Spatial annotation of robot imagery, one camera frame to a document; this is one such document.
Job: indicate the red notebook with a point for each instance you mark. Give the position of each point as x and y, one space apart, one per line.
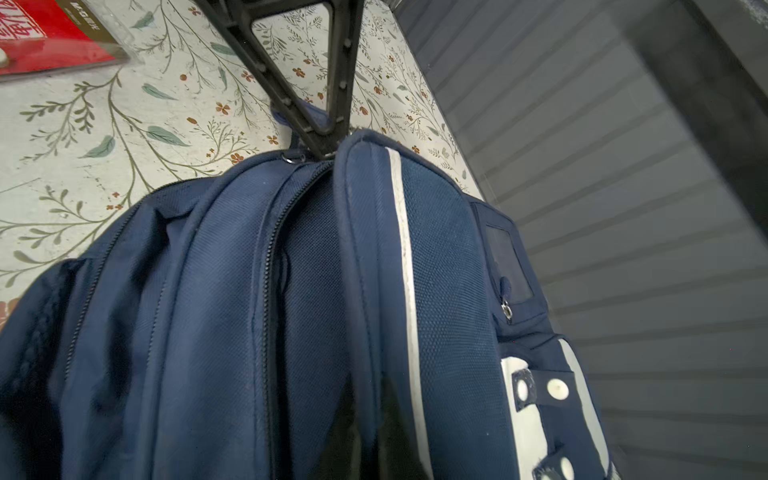
47 36

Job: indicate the navy blue student backpack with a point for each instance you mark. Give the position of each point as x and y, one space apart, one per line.
297 318

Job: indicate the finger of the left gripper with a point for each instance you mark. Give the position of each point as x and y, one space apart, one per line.
234 21
345 21

